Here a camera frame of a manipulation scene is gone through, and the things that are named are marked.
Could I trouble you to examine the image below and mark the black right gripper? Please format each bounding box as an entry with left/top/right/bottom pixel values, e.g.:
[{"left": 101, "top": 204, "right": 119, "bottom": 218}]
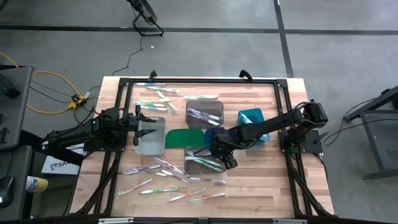
[{"left": 193, "top": 127, "right": 242, "bottom": 160}]

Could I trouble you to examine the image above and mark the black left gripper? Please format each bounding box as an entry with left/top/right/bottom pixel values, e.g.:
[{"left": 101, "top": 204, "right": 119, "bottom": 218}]
[{"left": 122, "top": 105, "right": 158, "bottom": 147}]

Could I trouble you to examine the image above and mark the green toothbrush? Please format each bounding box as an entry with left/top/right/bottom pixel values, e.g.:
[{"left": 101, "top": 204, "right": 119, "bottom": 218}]
[
  {"left": 139, "top": 186, "right": 179, "bottom": 195},
  {"left": 185, "top": 154, "right": 218, "bottom": 166},
  {"left": 198, "top": 161, "right": 224, "bottom": 173},
  {"left": 185, "top": 157, "right": 224, "bottom": 170},
  {"left": 133, "top": 98, "right": 172, "bottom": 108},
  {"left": 155, "top": 90, "right": 179, "bottom": 113},
  {"left": 146, "top": 86, "right": 180, "bottom": 94},
  {"left": 183, "top": 94, "right": 220, "bottom": 101}
]

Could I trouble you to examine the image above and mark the white plastic bin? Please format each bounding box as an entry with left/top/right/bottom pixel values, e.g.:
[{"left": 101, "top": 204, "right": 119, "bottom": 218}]
[{"left": 134, "top": 116, "right": 167, "bottom": 157}]

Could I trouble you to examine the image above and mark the smoky grey clear bin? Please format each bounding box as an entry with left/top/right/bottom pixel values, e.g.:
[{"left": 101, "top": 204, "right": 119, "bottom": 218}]
[
  {"left": 183, "top": 146, "right": 228, "bottom": 175},
  {"left": 185, "top": 100, "right": 225, "bottom": 130}
]

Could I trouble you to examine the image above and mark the orange toothbrush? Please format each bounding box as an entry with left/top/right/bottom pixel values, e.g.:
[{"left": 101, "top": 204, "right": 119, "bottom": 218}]
[
  {"left": 117, "top": 177, "right": 156, "bottom": 197},
  {"left": 188, "top": 192, "right": 228, "bottom": 204},
  {"left": 168, "top": 187, "right": 207, "bottom": 203}
]

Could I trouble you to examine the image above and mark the teal plastic bin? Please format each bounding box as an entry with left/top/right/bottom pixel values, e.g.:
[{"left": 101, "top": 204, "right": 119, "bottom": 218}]
[{"left": 237, "top": 107, "right": 271, "bottom": 146}]

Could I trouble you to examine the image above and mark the blue bin lid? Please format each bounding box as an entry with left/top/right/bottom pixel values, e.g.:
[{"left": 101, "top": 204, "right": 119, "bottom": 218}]
[{"left": 203, "top": 128, "right": 240, "bottom": 149}]

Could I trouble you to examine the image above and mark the green bin lid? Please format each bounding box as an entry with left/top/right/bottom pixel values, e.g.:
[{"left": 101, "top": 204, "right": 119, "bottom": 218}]
[{"left": 164, "top": 128, "right": 206, "bottom": 149}]

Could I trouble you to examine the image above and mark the yellow power plug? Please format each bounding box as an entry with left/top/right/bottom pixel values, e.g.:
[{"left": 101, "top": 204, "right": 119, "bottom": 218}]
[{"left": 67, "top": 93, "right": 88, "bottom": 111}]

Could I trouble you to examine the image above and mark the white printed sheet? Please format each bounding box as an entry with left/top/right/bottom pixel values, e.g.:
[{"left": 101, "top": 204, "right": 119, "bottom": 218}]
[{"left": 40, "top": 154, "right": 83, "bottom": 176}]

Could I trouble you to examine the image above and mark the black floor fan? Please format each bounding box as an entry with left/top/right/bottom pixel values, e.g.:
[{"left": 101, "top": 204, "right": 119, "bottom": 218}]
[{"left": 126, "top": 0, "right": 165, "bottom": 37}]

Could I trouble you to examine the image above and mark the white and yellow can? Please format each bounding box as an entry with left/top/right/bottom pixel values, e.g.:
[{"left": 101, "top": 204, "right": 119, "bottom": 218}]
[{"left": 25, "top": 175, "right": 50, "bottom": 194}]

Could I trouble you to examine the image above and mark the grey side desk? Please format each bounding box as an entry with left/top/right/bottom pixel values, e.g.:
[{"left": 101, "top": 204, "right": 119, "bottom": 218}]
[
  {"left": 0, "top": 65, "right": 35, "bottom": 152},
  {"left": 0, "top": 145, "right": 34, "bottom": 221}
]

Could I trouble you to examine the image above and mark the black desk device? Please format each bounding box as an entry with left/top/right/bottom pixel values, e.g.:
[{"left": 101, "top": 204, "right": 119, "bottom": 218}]
[{"left": 0, "top": 73, "right": 21, "bottom": 100}]

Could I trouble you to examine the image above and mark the black computer mouse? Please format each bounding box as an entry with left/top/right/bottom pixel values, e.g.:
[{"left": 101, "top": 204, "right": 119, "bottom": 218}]
[{"left": 0, "top": 175, "right": 15, "bottom": 208}]

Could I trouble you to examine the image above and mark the dark grey metal stand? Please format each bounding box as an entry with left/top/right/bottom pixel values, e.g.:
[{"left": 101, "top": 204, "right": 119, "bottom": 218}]
[{"left": 343, "top": 85, "right": 398, "bottom": 182}]

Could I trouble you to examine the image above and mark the black aluminium table frame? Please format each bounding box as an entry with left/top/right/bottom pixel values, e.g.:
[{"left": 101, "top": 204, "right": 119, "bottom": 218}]
[{"left": 74, "top": 77, "right": 335, "bottom": 218}]

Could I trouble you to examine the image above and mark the black fan cable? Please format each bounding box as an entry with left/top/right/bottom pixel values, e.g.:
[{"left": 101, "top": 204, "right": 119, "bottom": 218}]
[{"left": 111, "top": 33, "right": 145, "bottom": 77}]

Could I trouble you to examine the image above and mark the silver metal bracket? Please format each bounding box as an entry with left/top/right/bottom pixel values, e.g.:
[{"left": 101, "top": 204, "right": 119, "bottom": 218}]
[
  {"left": 271, "top": 218, "right": 308, "bottom": 224},
  {"left": 98, "top": 217, "right": 135, "bottom": 224}
]

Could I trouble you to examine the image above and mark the black floor cable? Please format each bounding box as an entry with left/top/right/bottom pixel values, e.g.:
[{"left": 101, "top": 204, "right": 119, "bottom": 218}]
[{"left": 29, "top": 79, "right": 105, "bottom": 126}]

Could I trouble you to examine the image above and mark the yellow power cable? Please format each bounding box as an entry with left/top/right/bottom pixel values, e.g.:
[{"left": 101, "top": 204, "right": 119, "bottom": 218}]
[{"left": 0, "top": 50, "right": 84, "bottom": 116}]

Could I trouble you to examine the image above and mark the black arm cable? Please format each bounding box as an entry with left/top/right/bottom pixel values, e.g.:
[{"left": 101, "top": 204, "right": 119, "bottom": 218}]
[{"left": 322, "top": 96, "right": 398, "bottom": 147}]

